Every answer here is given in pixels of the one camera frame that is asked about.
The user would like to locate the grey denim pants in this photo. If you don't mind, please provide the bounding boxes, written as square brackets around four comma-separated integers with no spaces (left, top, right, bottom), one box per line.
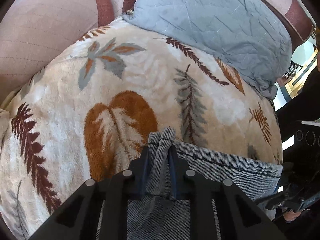
[95,127,283,240]

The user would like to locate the leaf pattern fleece blanket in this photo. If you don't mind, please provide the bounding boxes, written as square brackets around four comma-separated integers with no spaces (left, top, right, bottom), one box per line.
[1,19,283,239]

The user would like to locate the grey blue quilted pillow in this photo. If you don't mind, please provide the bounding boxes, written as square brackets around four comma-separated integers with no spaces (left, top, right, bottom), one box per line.
[123,0,292,99]

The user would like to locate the pink padded headboard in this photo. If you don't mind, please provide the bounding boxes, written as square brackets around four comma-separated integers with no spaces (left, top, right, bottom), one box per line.
[1,0,312,106]

